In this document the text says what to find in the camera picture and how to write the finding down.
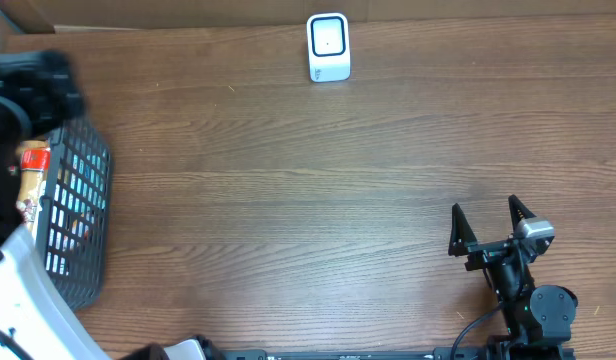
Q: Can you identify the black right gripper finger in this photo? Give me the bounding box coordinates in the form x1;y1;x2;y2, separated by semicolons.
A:
448;203;478;257
508;195;534;233

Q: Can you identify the orange spaghetti packet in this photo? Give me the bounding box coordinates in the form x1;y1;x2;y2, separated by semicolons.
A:
16;140;51;238

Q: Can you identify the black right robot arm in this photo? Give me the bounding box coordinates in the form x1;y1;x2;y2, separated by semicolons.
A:
448;195;578;359

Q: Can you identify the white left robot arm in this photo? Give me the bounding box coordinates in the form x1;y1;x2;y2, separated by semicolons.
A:
0;50;112;359

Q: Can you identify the white barcode scanner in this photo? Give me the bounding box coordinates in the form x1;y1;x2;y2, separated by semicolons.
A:
306;12;351;83

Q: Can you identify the dark grey plastic basket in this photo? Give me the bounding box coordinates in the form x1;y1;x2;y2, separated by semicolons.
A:
35;117;114;311

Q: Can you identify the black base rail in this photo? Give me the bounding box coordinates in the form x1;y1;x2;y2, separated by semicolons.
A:
223;347;499;360

